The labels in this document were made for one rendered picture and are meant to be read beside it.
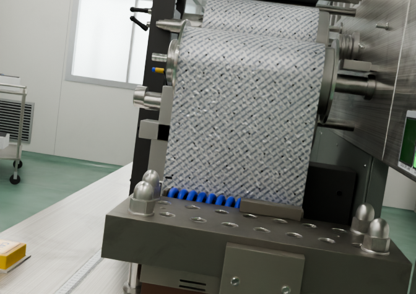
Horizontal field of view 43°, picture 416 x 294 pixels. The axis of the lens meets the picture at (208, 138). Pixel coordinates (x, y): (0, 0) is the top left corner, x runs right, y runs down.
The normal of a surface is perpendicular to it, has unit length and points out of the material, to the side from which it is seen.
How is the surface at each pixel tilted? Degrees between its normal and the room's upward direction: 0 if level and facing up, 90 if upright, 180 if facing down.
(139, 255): 90
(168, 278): 90
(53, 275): 0
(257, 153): 90
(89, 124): 90
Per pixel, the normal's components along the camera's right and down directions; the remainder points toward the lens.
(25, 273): 0.14, -0.99
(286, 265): -0.11, 0.09
